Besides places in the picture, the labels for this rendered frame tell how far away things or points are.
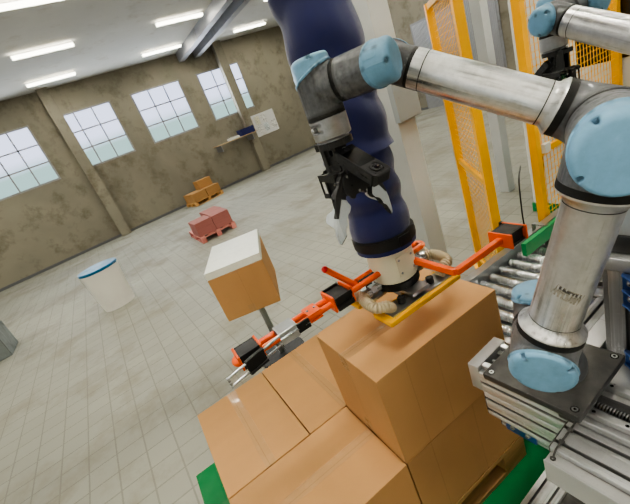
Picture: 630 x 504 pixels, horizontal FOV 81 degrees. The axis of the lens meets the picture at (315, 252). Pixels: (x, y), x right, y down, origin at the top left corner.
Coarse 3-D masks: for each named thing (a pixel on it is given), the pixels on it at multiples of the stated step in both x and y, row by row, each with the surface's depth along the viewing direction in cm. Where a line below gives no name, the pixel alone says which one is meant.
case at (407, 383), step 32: (448, 288) 150; (480, 288) 142; (352, 320) 153; (416, 320) 138; (448, 320) 132; (480, 320) 138; (352, 352) 135; (384, 352) 129; (416, 352) 124; (448, 352) 132; (352, 384) 141; (384, 384) 120; (416, 384) 127; (448, 384) 136; (384, 416) 127; (416, 416) 130; (448, 416) 139; (416, 448) 133
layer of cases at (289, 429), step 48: (288, 384) 193; (336, 384) 180; (240, 432) 174; (288, 432) 164; (336, 432) 155; (480, 432) 152; (240, 480) 150; (288, 480) 143; (336, 480) 136; (384, 480) 130; (432, 480) 141
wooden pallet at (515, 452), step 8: (520, 440) 168; (512, 448) 166; (520, 448) 170; (504, 456) 164; (512, 456) 167; (520, 456) 171; (496, 464) 162; (504, 464) 166; (512, 464) 169; (488, 472) 160; (496, 472) 169; (504, 472) 168; (480, 480) 158; (488, 480) 167; (496, 480) 166; (472, 488) 156; (480, 488) 165; (488, 488) 164; (464, 496) 154; (472, 496) 164; (480, 496) 162
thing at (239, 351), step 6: (252, 336) 118; (246, 342) 116; (252, 342) 115; (258, 342) 114; (234, 348) 116; (240, 348) 114; (246, 348) 113; (252, 348) 112; (258, 348) 112; (234, 354) 112; (240, 354) 111; (246, 354) 111; (240, 360) 110
